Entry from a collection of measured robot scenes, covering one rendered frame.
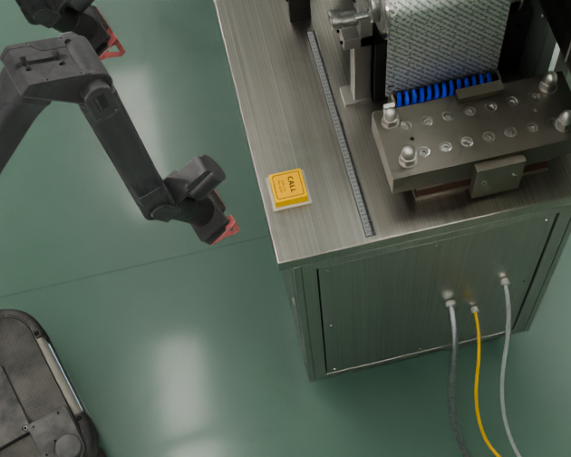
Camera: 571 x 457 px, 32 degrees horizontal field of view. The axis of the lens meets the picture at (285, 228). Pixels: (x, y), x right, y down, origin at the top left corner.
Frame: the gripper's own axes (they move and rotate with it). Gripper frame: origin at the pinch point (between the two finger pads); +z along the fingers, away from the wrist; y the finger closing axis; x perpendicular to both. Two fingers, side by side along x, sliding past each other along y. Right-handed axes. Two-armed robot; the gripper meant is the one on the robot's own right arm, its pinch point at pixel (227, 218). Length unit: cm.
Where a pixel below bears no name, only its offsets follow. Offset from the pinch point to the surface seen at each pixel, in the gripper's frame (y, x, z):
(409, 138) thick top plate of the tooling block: -2.8, -33.8, 21.1
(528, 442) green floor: -51, 6, 117
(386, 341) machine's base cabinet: -14, 13, 81
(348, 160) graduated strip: 6.0, -19.7, 28.0
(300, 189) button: 4.3, -9.7, 19.6
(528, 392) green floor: -40, -1, 121
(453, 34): 4, -54, 15
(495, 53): 2, -57, 28
